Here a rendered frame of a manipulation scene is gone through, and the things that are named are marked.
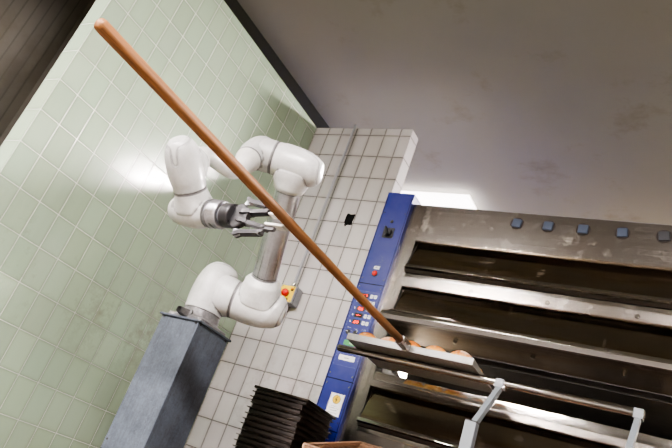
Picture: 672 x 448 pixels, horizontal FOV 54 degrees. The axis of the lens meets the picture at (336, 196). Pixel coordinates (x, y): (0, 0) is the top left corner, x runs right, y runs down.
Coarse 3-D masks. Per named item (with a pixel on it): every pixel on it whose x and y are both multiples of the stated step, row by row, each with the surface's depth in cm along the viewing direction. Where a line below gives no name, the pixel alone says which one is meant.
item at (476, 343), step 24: (408, 336) 315; (432, 336) 305; (456, 336) 296; (480, 336) 287; (504, 336) 282; (504, 360) 294; (528, 360) 285; (552, 360) 277; (576, 360) 270; (600, 360) 262; (624, 360) 256; (648, 360) 253; (624, 384) 268; (648, 384) 261
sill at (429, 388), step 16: (400, 384) 306; (416, 384) 302; (464, 400) 289; (480, 400) 286; (496, 400) 283; (528, 416) 274; (544, 416) 272; (560, 416) 269; (608, 432) 259; (624, 432) 256
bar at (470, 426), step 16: (352, 352) 283; (368, 352) 279; (432, 368) 263; (448, 368) 261; (496, 384) 248; (512, 384) 247; (576, 400) 234; (592, 400) 232; (480, 416) 229; (640, 416) 222; (464, 432) 223
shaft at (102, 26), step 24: (96, 24) 128; (120, 48) 132; (144, 72) 138; (168, 96) 144; (192, 120) 150; (216, 144) 158; (240, 168) 166; (264, 192) 175; (288, 216) 185; (312, 240) 197
